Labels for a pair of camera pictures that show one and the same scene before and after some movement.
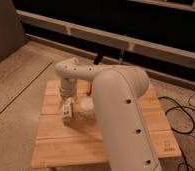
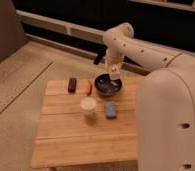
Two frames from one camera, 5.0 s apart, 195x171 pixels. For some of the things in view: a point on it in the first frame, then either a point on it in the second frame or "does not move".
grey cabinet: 7,34 does not move
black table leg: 98,58 does not move
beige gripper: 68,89 → 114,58
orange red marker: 89,89 does not move
